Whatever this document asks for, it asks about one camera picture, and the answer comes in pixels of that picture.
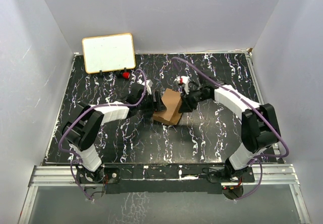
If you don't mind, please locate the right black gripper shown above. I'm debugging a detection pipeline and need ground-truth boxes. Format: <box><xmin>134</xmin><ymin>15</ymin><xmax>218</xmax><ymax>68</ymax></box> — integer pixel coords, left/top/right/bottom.
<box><xmin>178</xmin><ymin>86</ymin><xmax>210</xmax><ymax>113</ymax></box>

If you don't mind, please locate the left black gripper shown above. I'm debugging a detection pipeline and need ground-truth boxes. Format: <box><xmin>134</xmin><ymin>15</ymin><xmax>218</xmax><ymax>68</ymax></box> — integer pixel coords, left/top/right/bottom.
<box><xmin>137</xmin><ymin>91</ymin><xmax>166</xmax><ymax>114</ymax></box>

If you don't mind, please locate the brown cardboard box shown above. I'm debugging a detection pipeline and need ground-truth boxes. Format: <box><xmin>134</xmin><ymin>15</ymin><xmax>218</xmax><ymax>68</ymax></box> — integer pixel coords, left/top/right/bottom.
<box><xmin>152</xmin><ymin>88</ymin><xmax>182</xmax><ymax>126</ymax></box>

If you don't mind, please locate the red black stamp toy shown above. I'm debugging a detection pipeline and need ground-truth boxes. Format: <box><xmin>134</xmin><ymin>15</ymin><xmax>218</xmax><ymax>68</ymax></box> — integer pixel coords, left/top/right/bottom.
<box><xmin>119</xmin><ymin>68</ymin><xmax>130</xmax><ymax>80</ymax></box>

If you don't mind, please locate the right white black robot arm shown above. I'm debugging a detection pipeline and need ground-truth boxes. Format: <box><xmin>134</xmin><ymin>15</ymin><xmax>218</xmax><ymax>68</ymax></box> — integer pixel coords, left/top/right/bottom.
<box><xmin>175</xmin><ymin>76</ymin><xmax>280</xmax><ymax>182</ymax></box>

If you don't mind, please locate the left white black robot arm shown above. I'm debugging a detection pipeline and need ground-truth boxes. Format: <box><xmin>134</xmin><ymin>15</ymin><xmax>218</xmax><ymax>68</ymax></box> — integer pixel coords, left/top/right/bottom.
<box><xmin>60</xmin><ymin>83</ymin><xmax>167</xmax><ymax>183</ymax></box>

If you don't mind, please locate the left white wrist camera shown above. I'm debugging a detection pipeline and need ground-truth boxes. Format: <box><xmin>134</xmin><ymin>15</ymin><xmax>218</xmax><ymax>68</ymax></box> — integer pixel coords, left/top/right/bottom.
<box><xmin>141</xmin><ymin>80</ymin><xmax>152</xmax><ymax>95</ymax></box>

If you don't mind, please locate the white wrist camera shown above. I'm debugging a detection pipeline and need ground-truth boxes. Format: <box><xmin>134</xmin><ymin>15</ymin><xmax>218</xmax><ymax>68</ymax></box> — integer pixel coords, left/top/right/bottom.
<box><xmin>175</xmin><ymin>76</ymin><xmax>190</xmax><ymax>95</ymax></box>
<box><xmin>141</xmin><ymin>80</ymin><xmax>152</xmax><ymax>95</ymax></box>

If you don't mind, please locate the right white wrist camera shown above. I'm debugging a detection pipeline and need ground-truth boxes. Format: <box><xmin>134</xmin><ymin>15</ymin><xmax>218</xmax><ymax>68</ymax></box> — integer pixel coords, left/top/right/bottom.
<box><xmin>175</xmin><ymin>76</ymin><xmax>190</xmax><ymax>95</ymax></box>

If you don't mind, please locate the white board orange frame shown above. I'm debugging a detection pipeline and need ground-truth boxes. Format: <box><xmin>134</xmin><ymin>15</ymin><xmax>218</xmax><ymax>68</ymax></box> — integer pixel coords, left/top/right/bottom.
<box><xmin>82</xmin><ymin>33</ymin><xmax>136</xmax><ymax>74</ymax></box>

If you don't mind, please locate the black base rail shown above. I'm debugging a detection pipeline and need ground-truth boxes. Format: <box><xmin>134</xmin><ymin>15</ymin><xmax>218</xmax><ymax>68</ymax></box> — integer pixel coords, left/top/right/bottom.
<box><xmin>70</xmin><ymin>163</ymin><xmax>255</xmax><ymax>194</ymax></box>

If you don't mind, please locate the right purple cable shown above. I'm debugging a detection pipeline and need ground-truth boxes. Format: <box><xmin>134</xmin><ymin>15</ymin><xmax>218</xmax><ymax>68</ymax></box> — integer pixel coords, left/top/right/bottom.
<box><xmin>171</xmin><ymin>57</ymin><xmax>290</xmax><ymax>201</ymax></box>

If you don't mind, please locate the aluminium frame rail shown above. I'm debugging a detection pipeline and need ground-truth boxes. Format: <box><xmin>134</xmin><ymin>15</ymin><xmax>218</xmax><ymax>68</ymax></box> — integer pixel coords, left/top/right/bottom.
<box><xmin>19</xmin><ymin>163</ymin><xmax>311</xmax><ymax>223</ymax></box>

